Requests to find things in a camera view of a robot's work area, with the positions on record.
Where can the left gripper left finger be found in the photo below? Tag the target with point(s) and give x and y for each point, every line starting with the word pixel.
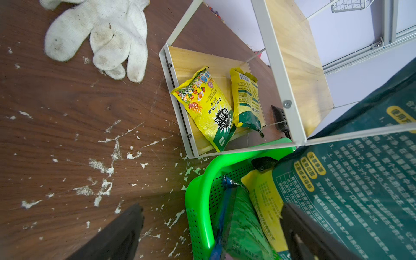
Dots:
pixel 117 241

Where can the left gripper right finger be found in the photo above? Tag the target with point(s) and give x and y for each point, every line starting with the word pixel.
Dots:
pixel 306 240

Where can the blue green soil bag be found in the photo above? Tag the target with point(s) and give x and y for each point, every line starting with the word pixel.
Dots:
pixel 238 234

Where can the dark green fertilizer bag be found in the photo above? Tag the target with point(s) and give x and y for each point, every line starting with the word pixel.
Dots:
pixel 362 191

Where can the yellow green fertilizer packet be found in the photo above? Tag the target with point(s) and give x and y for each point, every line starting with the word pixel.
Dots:
pixel 246 100

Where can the yellow flower fertilizer packet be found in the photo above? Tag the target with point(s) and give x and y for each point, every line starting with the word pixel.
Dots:
pixel 208 107

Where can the white metal wooden shelf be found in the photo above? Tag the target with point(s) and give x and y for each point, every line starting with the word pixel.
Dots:
pixel 296 67

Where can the green plastic basket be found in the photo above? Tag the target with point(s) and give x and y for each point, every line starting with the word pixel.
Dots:
pixel 204 193

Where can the white work glove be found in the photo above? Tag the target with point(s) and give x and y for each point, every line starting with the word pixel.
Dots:
pixel 117 32

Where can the long white wire wall basket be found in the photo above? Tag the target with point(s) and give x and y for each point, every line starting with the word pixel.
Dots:
pixel 341 6

